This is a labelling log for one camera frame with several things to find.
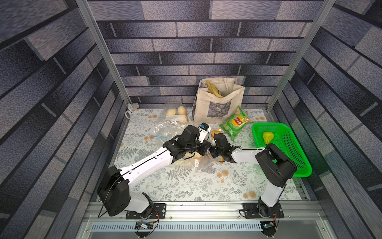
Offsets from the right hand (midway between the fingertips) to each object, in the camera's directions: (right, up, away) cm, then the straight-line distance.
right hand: (197, 149), depth 92 cm
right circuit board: (+35, -35, -20) cm, 53 cm away
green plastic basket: (+60, +7, +8) cm, 61 cm away
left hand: (+7, +6, -17) cm, 19 cm away
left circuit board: (-28, -33, -21) cm, 48 cm away
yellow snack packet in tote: (+11, +38, +3) cm, 40 cm away
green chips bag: (+26, +16, +6) cm, 31 cm away
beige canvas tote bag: (+12, +31, -4) cm, 33 cm away
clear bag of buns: (-16, +24, +19) cm, 34 cm away
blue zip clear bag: (-22, +11, +12) cm, 27 cm away
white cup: (-52, +29, +23) cm, 63 cm away
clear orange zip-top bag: (-2, -4, -11) cm, 13 cm away
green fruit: (+48, +7, +5) cm, 48 cm away
